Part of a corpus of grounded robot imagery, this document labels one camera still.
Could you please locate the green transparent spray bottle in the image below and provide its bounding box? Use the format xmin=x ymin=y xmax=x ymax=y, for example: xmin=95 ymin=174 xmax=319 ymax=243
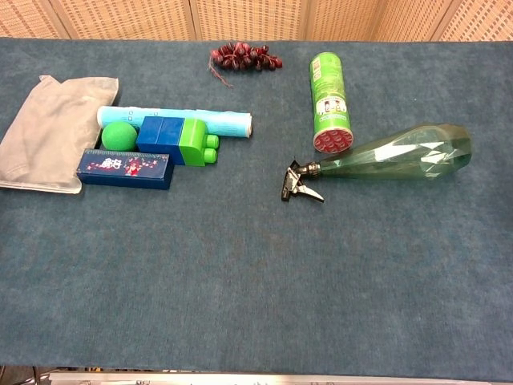
xmin=279 ymin=123 xmax=473 ymax=205

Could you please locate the light blue wrapped roll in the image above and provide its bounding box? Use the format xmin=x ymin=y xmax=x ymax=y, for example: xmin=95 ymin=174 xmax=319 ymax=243
xmin=96 ymin=105 xmax=253 ymax=140

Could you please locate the green studded building block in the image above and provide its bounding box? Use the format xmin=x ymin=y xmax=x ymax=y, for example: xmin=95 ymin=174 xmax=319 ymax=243
xmin=178 ymin=118 xmax=220 ymax=167

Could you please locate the blue felt table cloth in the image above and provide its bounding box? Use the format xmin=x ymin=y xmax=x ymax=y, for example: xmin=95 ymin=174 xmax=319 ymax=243
xmin=0 ymin=36 xmax=513 ymax=382

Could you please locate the blue building block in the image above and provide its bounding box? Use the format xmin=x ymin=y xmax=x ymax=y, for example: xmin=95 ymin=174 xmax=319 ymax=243
xmin=158 ymin=117 xmax=186 ymax=165
xmin=135 ymin=115 xmax=164 ymax=156

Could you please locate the green cylindrical snack can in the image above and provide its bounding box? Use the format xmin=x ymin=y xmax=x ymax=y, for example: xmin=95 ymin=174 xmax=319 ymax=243
xmin=308 ymin=51 xmax=354 ymax=154

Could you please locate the dark blue printed box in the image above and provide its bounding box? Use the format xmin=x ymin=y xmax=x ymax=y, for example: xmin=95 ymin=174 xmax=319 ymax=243
xmin=75 ymin=148 xmax=176 ymax=191

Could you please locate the red artificial grape bunch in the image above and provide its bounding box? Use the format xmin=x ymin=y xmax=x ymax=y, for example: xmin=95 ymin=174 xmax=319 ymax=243
xmin=208 ymin=41 xmax=284 ymax=88

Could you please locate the green foam ball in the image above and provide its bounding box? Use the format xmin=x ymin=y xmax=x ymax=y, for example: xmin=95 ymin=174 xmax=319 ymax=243
xmin=100 ymin=121 xmax=139 ymax=152

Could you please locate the woven rattan folding screen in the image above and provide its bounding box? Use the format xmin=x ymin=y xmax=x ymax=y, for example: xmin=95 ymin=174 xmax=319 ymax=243
xmin=0 ymin=0 xmax=513 ymax=43

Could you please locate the grey garment in plastic bag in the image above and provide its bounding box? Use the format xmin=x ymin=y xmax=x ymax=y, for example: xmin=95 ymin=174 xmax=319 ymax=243
xmin=0 ymin=75 xmax=119 ymax=195

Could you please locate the aluminium table edge rail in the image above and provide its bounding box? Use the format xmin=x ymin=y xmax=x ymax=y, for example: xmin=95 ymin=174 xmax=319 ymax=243
xmin=47 ymin=371 xmax=494 ymax=385

